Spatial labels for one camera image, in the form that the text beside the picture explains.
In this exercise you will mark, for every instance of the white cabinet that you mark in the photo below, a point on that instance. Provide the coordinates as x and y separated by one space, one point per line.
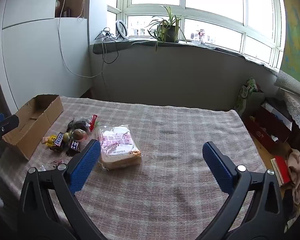
32 55

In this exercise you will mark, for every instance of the brown chocolate bar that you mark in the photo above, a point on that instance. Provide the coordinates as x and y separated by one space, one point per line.
75 146
58 139

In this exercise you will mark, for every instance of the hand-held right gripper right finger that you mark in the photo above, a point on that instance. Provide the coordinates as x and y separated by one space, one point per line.
216 165

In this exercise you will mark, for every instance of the clear-wrapped round snack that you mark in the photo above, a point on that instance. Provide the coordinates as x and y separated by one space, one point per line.
78 133

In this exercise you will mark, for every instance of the wall map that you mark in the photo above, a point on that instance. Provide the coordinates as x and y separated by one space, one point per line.
296 35

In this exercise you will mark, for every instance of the dark snack packet red edge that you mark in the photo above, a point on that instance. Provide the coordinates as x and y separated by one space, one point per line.
78 123

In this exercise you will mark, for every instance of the round green snack packet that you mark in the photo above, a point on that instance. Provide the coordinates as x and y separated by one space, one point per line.
66 136

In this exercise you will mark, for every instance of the brown cardboard box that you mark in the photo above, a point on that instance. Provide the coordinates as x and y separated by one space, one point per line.
32 127

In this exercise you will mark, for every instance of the sliced bread packet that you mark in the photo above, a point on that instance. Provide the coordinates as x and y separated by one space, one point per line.
118 145

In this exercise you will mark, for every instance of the green printed bag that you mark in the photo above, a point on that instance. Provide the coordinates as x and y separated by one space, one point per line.
250 95

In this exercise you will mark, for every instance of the beige cloth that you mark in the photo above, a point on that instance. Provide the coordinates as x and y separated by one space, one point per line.
297 172

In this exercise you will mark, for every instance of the white power strip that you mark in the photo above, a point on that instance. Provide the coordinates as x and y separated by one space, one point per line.
106 37

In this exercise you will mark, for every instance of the white lace cloth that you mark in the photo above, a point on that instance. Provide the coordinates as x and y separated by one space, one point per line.
298 110

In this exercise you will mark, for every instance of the pink candy packet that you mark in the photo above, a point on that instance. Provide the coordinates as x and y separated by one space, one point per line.
45 139

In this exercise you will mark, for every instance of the red cardboard box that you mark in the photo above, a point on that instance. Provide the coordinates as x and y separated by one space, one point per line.
267 127

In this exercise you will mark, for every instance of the red book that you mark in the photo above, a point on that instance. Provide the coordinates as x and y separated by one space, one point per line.
282 170

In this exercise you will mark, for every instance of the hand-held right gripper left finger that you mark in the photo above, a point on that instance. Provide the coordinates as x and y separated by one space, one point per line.
86 163

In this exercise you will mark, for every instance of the white-framed window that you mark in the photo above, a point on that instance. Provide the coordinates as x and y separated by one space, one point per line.
210 10

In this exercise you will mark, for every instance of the yellow candy packet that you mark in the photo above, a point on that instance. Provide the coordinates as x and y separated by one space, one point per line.
50 142

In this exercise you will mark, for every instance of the potted spider plant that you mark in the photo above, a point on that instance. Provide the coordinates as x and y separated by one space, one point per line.
168 31

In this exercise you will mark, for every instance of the small windowsill figurine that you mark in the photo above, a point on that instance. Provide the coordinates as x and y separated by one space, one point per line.
200 36

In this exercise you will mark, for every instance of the grey windowsill cloth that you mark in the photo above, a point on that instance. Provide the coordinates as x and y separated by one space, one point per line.
190 45

